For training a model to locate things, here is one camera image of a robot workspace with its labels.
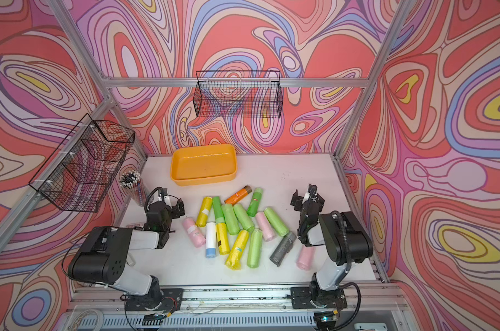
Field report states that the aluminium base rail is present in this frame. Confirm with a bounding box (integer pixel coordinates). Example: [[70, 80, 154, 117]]
[[67, 281, 409, 315]]

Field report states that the orange plastic storage box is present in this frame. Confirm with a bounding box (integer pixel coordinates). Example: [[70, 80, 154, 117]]
[[170, 144, 238, 186]]

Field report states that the black wire basket left wall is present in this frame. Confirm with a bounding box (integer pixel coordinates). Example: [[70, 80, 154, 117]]
[[29, 114, 135, 212]]

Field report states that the green yellow trash bag roll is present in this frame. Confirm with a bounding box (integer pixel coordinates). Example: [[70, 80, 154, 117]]
[[213, 196, 230, 255]]

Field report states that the black wire basket wall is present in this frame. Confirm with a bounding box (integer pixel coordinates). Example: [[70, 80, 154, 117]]
[[29, 114, 135, 212], [193, 70, 283, 119]]

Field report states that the light green roll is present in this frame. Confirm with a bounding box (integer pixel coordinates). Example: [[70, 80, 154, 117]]
[[222, 204, 240, 235], [247, 229, 263, 268], [264, 207, 289, 237], [233, 204, 255, 233]]

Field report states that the grey trash bag roll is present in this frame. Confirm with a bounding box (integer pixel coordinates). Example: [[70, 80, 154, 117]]
[[269, 232, 297, 267]]

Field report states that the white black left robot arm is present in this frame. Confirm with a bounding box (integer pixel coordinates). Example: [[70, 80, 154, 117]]
[[67, 198, 185, 315]]

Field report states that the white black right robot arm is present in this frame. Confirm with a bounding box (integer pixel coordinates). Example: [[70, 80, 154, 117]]
[[290, 184, 374, 310]]

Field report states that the white blue trash bag roll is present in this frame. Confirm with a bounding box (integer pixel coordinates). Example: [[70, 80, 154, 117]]
[[205, 222, 217, 259]]

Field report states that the black wire basket back wall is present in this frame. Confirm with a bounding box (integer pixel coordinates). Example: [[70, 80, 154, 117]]
[[193, 70, 283, 119]]

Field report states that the cup of pens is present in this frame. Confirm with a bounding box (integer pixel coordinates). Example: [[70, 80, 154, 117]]
[[119, 170, 147, 207]]

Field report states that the pink trash bag roll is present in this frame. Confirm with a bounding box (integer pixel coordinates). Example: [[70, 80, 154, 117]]
[[296, 246, 316, 270], [255, 211, 276, 241], [182, 217, 206, 248]]

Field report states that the yellow trash bag roll upper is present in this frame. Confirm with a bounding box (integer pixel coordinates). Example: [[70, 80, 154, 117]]
[[196, 197, 213, 228]]

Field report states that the yellow trash bag roll lower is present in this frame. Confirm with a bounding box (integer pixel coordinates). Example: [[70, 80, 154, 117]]
[[225, 230, 249, 270]]

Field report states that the green roll with label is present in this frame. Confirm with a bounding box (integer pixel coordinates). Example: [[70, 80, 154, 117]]
[[247, 188, 263, 217]]

